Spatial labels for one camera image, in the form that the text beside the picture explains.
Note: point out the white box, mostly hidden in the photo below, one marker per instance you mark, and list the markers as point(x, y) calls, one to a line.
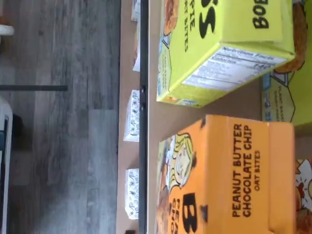
point(136, 9)

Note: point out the orange oat box, half hidden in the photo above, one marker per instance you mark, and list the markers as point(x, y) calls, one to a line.
point(304, 195)

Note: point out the white and wood chair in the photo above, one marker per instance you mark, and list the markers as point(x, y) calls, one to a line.
point(6, 29)

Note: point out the black shelf edge rail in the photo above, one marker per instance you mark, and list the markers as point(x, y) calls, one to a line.
point(143, 146)

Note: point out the brown upper shelf board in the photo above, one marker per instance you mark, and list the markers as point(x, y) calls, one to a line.
point(152, 126)

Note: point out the yellow-green oat bites box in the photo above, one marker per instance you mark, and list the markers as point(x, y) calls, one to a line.
point(202, 56)

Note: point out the white floral print box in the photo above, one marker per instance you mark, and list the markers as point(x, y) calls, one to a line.
point(132, 195)
point(131, 114)

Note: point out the brown lower shelf board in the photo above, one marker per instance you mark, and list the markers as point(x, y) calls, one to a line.
point(120, 73)

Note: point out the thin black rod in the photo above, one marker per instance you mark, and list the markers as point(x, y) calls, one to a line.
point(34, 88)

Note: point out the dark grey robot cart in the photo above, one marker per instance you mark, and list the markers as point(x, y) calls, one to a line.
point(5, 170)

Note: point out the brown shelf board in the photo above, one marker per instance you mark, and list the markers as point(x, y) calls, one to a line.
point(120, 73)
point(152, 126)

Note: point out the green oat box, half hidden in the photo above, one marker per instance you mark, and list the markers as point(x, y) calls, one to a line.
point(287, 97)

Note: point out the orange peanut butter oat box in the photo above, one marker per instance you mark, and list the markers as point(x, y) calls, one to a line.
point(214, 175)

